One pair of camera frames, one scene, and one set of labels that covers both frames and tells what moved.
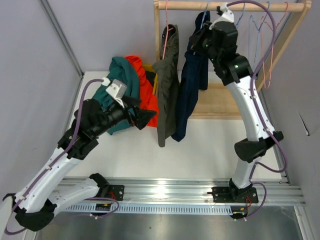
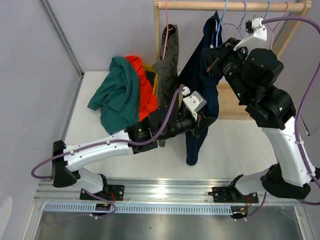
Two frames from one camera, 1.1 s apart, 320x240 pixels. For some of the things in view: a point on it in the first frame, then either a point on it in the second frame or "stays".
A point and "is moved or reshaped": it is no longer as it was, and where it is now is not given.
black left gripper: [142, 117] -> [202, 122]
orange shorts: [146, 97] stays
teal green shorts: [119, 69] stays
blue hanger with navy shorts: [206, 17] is moved or reshaped
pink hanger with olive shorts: [167, 30] stays
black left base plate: [113, 191] stays
